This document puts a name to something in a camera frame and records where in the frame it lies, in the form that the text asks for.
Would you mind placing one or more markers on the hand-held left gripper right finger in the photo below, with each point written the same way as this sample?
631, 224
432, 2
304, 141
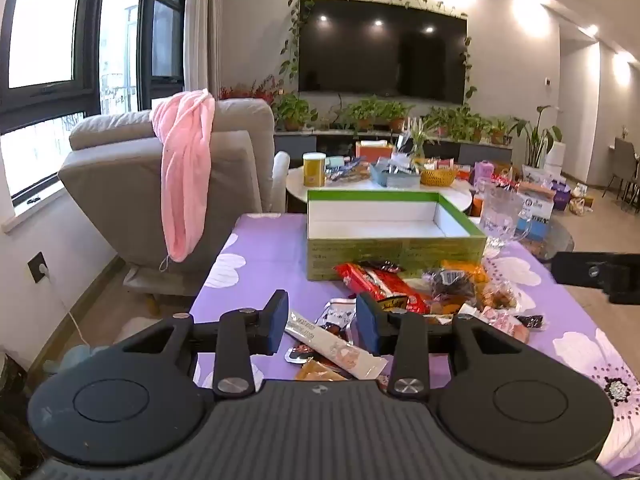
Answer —
367, 322

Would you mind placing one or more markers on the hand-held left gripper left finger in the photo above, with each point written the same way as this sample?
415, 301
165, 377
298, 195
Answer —
277, 322

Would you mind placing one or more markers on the green cardboard box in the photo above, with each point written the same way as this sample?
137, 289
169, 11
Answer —
360, 255

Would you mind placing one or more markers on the orange peanut packet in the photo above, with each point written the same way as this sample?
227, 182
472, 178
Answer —
500, 296

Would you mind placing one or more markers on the small red black snack packet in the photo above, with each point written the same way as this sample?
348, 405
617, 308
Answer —
300, 352

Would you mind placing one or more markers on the long white snack packet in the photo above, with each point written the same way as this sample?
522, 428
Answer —
330, 342

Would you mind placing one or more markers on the glass side table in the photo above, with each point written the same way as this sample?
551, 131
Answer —
552, 242

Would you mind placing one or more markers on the orange brown snack packet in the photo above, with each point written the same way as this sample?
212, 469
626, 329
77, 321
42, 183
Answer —
317, 371

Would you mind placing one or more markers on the purple floral tablecloth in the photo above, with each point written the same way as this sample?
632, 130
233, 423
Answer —
265, 255

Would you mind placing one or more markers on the small dark snack packet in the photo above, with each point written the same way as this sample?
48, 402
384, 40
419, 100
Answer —
532, 322

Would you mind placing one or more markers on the blue white cardboard box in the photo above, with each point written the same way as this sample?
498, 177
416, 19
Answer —
539, 212

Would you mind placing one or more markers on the pink snack packet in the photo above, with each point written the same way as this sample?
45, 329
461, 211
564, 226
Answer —
502, 324

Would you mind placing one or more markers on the clear glass mug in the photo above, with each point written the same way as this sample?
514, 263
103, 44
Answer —
502, 215

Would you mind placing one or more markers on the grey dining chair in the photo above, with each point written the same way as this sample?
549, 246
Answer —
622, 165

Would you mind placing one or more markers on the white cylinder appliance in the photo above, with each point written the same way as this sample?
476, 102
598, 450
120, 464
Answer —
556, 157

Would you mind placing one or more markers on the round white coffee table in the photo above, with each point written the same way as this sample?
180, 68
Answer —
345, 186

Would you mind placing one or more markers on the tall leafy potted plant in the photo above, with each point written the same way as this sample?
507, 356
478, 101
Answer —
536, 140

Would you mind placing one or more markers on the blue plastic basket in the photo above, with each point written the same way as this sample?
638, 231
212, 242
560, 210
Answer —
395, 176

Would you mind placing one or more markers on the lilac carton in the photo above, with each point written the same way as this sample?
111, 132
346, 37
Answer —
484, 172

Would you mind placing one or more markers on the pile of assorted packets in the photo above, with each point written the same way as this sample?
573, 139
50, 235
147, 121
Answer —
347, 170

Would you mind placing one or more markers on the yellow can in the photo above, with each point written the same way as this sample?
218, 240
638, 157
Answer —
314, 170

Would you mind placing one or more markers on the yellow wicker basket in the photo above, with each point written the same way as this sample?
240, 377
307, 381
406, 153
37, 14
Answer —
438, 176

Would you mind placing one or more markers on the orange tissue box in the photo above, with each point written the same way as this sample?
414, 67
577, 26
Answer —
374, 152

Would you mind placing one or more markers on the pink towel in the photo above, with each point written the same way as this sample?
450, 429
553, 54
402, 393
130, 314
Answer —
185, 170

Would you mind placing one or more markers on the grey television cabinet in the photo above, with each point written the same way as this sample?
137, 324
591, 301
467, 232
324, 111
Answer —
330, 141

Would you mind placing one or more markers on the grass plant in vase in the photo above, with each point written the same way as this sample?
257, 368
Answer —
417, 137

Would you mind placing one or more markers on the green potted plant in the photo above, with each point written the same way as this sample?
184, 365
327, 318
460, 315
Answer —
294, 110
467, 122
377, 111

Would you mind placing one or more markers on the grey armchair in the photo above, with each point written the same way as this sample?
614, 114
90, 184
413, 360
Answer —
115, 180

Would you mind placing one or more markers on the red flower plant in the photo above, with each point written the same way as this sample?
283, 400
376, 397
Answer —
250, 92

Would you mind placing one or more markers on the trailing vine plant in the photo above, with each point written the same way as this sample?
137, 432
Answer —
292, 45

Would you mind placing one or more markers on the white curtain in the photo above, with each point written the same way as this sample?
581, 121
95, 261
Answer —
202, 30

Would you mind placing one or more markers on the black framed window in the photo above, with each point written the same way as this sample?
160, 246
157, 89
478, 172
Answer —
50, 85

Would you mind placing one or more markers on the dark wall socket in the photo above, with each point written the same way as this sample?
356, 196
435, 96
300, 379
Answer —
38, 266

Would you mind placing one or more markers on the wall mounted television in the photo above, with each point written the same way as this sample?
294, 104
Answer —
382, 50

